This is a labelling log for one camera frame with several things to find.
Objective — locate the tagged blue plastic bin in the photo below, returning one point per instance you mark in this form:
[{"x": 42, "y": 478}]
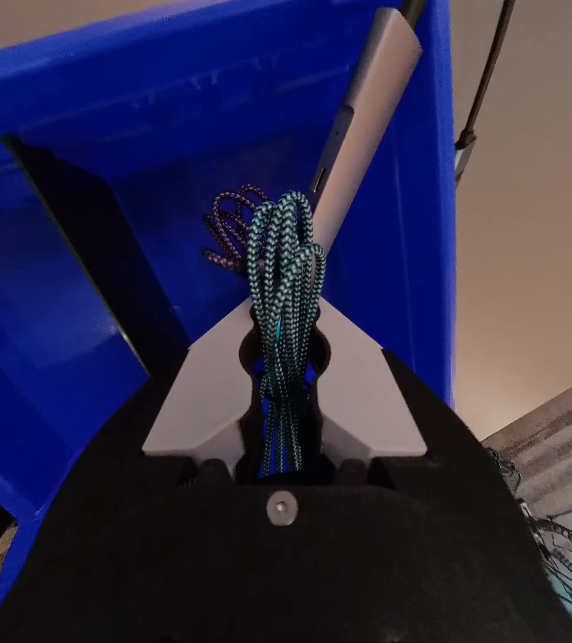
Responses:
[{"x": 165, "y": 100}]

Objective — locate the grey usb hub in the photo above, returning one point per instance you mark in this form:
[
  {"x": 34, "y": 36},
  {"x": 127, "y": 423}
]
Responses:
[{"x": 366, "y": 125}]

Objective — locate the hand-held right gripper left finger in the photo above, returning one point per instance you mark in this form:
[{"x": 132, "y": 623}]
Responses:
[{"x": 195, "y": 402}]

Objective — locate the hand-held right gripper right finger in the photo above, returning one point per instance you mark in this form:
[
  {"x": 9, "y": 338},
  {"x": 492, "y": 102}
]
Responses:
[{"x": 371, "y": 402}]

